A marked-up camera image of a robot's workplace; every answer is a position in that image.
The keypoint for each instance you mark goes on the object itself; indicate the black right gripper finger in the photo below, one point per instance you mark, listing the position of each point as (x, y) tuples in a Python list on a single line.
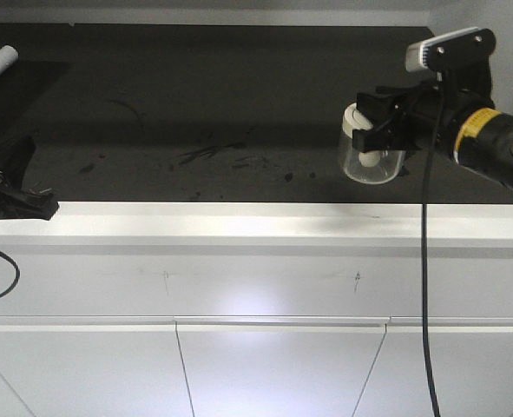
[(392, 135), (388, 105)]

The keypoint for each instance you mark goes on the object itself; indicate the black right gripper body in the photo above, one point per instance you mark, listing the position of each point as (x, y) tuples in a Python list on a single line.
[(434, 111)]

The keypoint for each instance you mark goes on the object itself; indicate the glass jar with white lid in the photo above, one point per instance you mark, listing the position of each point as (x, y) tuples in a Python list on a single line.
[(373, 167)]

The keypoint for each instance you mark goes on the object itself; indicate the white cabinet door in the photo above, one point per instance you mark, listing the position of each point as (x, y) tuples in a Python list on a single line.
[(278, 370)]

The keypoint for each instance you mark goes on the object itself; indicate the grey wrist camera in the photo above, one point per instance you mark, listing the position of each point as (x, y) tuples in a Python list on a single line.
[(450, 51)]

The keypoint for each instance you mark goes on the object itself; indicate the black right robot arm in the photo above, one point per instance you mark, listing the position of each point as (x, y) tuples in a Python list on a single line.
[(461, 125)]

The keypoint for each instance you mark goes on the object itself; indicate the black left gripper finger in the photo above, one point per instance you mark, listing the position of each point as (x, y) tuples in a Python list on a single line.
[(15, 156), (16, 204)]

